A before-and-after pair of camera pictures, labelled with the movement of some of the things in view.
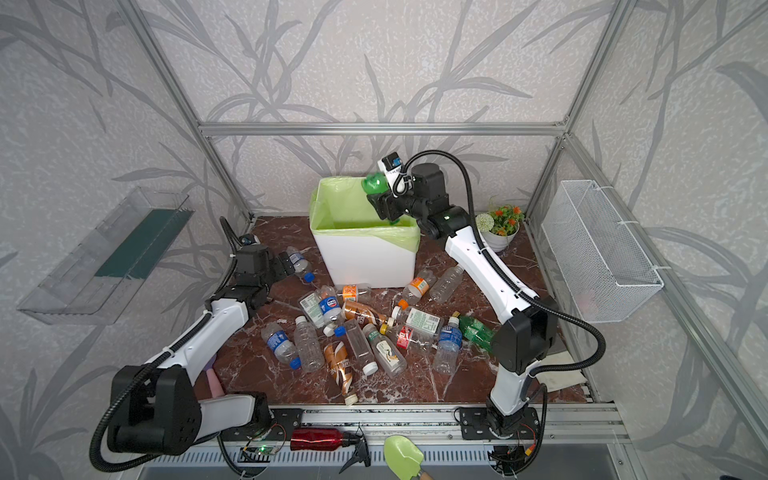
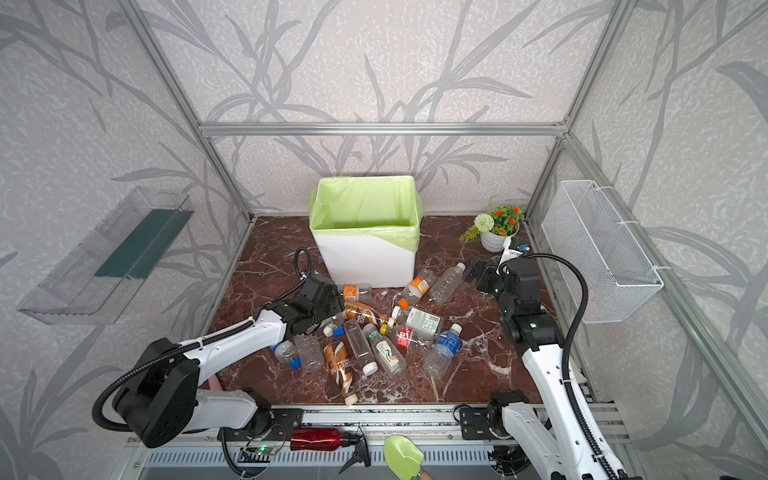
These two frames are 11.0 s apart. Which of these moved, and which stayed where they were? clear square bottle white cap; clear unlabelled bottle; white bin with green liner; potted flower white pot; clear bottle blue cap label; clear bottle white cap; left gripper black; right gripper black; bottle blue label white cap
Moved: bottle blue label white cap; right gripper black; left gripper black
Stayed: potted flower white pot; clear bottle white cap; clear unlabelled bottle; clear square bottle white cap; white bin with green liner; clear bottle blue cap label
